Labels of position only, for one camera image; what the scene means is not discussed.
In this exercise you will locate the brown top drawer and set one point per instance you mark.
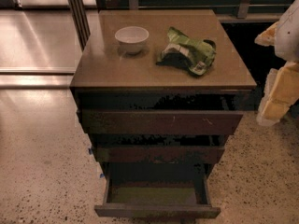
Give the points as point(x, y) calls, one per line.
point(180, 122)

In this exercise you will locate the brown bottom drawer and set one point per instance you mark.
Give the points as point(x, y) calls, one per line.
point(180, 199)

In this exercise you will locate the brown drawer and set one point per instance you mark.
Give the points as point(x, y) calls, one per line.
point(180, 122)
point(156, 154)
point(180, 199)

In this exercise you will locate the crumpled green chip bag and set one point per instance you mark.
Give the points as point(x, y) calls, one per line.
point(182, 51)

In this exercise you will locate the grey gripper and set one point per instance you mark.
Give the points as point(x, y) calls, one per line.
point(289, 36)

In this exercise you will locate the brown middle drawer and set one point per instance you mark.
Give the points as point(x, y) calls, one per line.
point(156, 154)

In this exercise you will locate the brown wooden drawer cabinet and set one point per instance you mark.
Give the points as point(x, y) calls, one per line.
point(110, 79)

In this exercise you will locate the blue tape piece upper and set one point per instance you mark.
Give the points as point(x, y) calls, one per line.
point(90, 151)

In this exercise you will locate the metal railing frame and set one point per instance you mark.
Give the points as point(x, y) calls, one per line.
point(242, 19)

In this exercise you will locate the white bowl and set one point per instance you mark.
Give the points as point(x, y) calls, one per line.
point(132, 39)

